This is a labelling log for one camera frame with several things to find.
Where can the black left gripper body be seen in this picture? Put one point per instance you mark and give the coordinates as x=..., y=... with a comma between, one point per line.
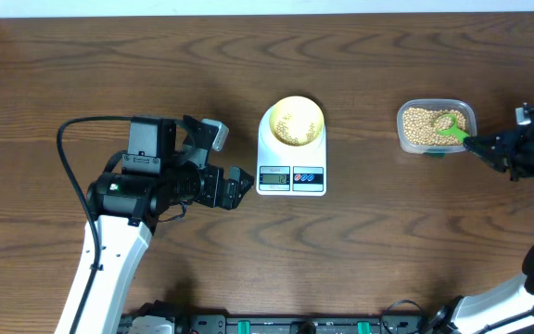
x=209, y=179

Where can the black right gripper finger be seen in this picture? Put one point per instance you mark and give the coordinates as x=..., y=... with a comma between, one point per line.
x=493, y=154
x=498, y=141

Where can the clear container of soybeans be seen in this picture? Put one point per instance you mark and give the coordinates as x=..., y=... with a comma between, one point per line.
x=415, y=125

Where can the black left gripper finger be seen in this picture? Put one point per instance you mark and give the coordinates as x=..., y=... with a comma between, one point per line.
x=232, y=195
x=240, y=182

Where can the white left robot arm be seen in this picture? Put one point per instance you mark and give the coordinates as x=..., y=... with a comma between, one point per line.
x=165, y=165

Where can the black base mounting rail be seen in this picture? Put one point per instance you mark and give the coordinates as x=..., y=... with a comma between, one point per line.
x=164, y=317

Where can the yellow plastic bowl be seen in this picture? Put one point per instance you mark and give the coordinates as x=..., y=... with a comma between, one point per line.
x=297, y=105

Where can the white digital kitchen scale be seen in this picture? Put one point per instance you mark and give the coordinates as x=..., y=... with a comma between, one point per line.
x=284, y=170

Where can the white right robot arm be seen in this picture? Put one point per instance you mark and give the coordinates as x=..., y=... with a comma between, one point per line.
x=510, y=306

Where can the soybeans in yellow bowl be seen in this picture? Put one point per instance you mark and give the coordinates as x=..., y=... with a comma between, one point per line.
x=296, y=130

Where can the dark green tape strip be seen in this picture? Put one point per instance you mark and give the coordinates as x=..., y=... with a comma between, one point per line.
x=435, y=154

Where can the green plastic scoop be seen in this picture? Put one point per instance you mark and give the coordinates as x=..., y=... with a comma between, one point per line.
x=447, y=125

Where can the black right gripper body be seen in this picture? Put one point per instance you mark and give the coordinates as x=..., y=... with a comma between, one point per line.
x=523, y=157

